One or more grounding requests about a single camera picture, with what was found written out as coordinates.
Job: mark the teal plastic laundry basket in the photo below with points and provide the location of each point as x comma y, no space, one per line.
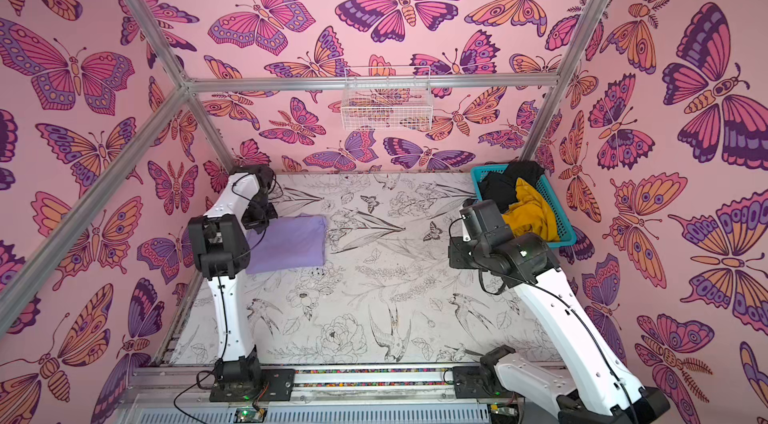
566,233

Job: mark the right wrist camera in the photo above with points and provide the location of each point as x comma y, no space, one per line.
478,217

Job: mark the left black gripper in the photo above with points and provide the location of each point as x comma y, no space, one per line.
260,225

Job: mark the lavender purple t-shirt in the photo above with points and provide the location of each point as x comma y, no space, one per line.
289,242

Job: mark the black t-shirt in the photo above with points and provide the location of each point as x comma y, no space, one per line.
500,186

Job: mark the aluminium frame horizontal bar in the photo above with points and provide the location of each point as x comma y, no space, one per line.
408,81

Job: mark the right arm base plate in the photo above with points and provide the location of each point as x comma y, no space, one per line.
478,382

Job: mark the mustard yellow t-shirt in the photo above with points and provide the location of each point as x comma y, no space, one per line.
531,214

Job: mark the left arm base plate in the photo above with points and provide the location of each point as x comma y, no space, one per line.
271,385

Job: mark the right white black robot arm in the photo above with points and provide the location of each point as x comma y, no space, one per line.
595,386

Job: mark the white wire wall basket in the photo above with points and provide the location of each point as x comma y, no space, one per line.
387,108

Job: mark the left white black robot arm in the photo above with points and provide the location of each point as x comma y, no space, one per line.
222,253

